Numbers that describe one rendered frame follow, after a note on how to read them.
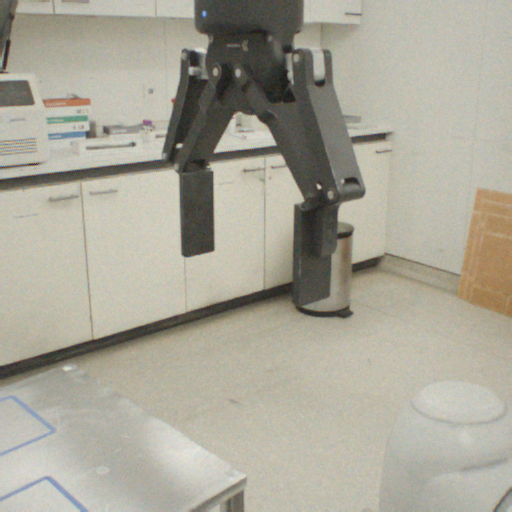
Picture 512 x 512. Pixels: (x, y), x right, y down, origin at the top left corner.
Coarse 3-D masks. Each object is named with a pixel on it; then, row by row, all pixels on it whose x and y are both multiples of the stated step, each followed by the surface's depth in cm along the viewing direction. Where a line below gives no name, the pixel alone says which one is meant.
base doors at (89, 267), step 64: (0, 192) 255; (64, 192) 271; (128, 192) 290; (256, 192) 338; (384, 192) 404; (0, 256) 260; (64, 256) 278; (128, 256) 298; (256, 256) 348; (0, 320) 266; (64, 320) 285; (128, 320) 306
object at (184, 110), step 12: (192, 48) 49; (204, 48) 50; (192, 60) 49; (180, 72) 50; (180, 84) 50; (192, 84) 50; (204, 84) 50; (180, 96) 50; (192, 96) 50; (180, 108) 51; (192, 108) 51; (180, 120) 51; (192, 120) 52; (168, 132) 53; (180, 132) 52; (168, 144) 53; (168, 156) 53
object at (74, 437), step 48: (48, 384) 108; (96, 384) 108; (0, 432) 94; (48, 432) 94; (96, 432) 94; (144, 432) 94; (0, 480) 84; (48, 480) 84; (96, 480) 84; (144, 480) 84; (192, 480) 84; (240, 480) 84
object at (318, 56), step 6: (312, 48) 40; (288, 54) 41; (318, 54) 40; (288, 60) 42; (318, 60) 40; (288, 66) 42; (318, 66) 40; (324, 66) 40; (288, 72) 41; (318, 72) 40; (324, 72) 40; (288, 78) 41; (318, 78) 40
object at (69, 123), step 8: (48, 120) 301; (56, 120) 303; (64, 120) 306; (72, 120) 308; (80, 120) 311; (48, 128) 302; (56, 128) 304; (64, 128) 307; (72, 128) 309; (80, 128) 312; (88, 128) 314
